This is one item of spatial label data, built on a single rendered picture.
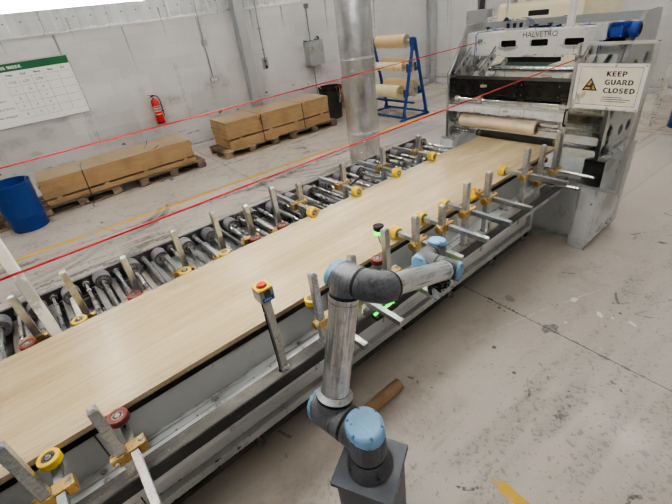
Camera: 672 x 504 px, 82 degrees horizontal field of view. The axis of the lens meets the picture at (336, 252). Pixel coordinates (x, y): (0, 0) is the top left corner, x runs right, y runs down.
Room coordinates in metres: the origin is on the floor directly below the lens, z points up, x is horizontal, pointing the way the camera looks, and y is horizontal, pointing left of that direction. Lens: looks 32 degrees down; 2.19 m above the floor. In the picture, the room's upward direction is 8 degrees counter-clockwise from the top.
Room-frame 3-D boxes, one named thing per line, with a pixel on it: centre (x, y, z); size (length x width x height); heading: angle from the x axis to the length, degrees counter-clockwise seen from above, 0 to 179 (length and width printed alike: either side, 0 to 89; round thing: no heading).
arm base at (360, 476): (0.90, -0.01, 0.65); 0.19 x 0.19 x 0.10
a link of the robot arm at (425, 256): (1.51, -0.42, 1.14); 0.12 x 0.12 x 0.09; 44
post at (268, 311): (1.38, 0.34, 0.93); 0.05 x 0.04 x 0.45; 126
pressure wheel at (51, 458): (0.92, 1.18, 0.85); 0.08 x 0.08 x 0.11
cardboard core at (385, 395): (1.63, -0.17, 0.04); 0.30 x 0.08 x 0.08; 126
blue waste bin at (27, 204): (5.52, 4.44, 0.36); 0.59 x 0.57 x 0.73; 33
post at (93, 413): (0.95, 0.94, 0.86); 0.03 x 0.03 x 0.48; 36
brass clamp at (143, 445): (0.96, 0.92, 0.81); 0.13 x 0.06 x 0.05; 126
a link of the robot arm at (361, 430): (0.91, -0.01, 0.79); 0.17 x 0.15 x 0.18; 44
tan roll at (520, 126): (3.64, -1.87, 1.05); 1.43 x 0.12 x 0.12; 36
